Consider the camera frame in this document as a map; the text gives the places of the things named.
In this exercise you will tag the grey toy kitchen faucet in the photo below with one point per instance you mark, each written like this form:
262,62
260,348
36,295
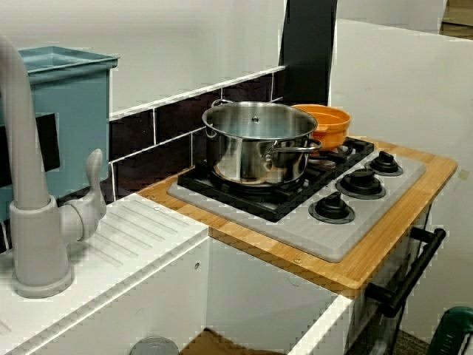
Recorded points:
26,207

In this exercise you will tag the tall black side panel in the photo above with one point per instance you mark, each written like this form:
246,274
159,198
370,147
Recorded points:
310,48

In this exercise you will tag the teal plastic bin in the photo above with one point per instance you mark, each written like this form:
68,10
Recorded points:
74,96

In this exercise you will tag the orange plastic pot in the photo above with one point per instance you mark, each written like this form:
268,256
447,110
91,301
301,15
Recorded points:
332,122

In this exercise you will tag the grey stove top panel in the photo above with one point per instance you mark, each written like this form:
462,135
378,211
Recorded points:
303,233

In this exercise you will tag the stainless steel pot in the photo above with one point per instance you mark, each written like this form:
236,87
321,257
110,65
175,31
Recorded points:
255,155

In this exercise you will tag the dark tiled backsplash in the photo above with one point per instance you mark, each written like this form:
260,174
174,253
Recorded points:
173,122

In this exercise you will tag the wooden countertop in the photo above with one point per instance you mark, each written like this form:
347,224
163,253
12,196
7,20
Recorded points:
369,259

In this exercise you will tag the black burner grate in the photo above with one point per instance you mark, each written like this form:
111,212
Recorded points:
229,192
354,146

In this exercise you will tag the white sink unit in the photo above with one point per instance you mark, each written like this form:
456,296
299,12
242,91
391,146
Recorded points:
140,229

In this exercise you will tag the black stove knob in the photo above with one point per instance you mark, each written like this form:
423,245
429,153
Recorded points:
334,209
360,183
384,166

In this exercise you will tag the green clamp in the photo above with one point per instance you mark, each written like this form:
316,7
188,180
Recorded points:
456,333

